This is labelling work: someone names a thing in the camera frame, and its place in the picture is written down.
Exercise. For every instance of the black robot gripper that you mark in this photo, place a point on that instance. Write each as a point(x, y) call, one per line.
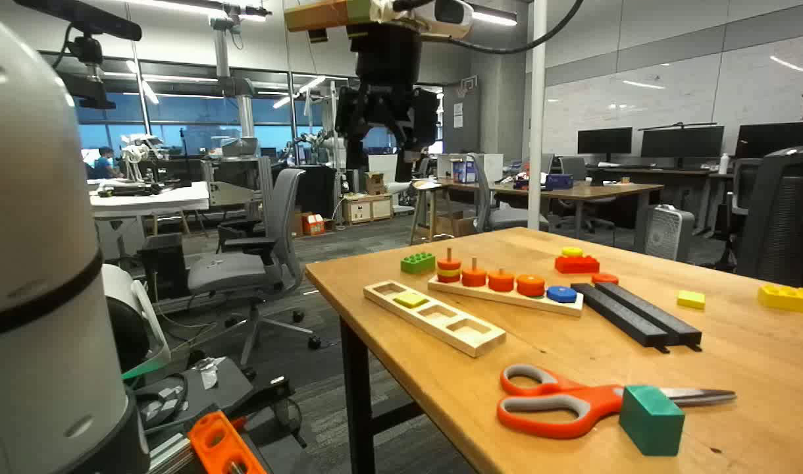
point(389, 96)

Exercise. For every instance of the yellow square block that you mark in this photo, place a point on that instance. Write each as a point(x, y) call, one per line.
point(690, 299)

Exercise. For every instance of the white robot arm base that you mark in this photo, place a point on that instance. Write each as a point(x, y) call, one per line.
point(65, 406)

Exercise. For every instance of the yellow square in tray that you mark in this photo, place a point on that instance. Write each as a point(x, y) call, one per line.
point(409, 299)

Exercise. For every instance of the white vertical pole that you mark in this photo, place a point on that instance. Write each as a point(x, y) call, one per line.
point(536, 119)

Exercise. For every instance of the green lego brick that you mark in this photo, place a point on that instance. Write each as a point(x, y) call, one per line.
point(417, 265)

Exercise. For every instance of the black computer monitor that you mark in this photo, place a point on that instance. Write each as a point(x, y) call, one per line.
point(760, 141)
point(684, 147)
point(604, 144)

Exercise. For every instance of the grey office chair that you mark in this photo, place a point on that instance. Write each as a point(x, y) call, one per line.
point(260, 270)

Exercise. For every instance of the red lego brick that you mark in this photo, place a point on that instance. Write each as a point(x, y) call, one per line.
point(577, 261)

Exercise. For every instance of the wooden four-slot tray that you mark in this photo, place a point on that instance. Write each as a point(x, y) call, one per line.
point(443, 322)

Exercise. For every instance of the black computer monitor middle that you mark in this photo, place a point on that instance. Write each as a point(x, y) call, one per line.
point(684, 147)

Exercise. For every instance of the white desk background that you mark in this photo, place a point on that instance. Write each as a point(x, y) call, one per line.
point(168, 202)

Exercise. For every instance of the black computer monitor right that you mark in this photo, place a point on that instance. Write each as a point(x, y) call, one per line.
point(760, 141)

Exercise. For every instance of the black office chair right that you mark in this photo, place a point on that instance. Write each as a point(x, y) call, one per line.
point(772, 235)

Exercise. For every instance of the orange tool on cart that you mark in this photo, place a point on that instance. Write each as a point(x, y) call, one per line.
point(222, 448)

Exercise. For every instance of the green cube block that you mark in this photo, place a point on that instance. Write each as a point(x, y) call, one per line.
point(651, 420)

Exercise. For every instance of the yellow lego brick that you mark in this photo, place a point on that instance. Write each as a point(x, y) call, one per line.
point(780, 295)

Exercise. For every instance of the orange yellow ring stack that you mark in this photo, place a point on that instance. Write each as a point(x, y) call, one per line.
point(450, 270)

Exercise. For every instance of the orange ring peg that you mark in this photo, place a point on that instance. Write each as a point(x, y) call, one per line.
point(531, 286)
point(502, 281)

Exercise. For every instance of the wooden peg ring board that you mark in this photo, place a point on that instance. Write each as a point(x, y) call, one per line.
point(511, 299)

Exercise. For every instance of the orange handled scissors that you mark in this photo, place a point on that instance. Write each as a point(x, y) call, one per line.
point(547, 403)

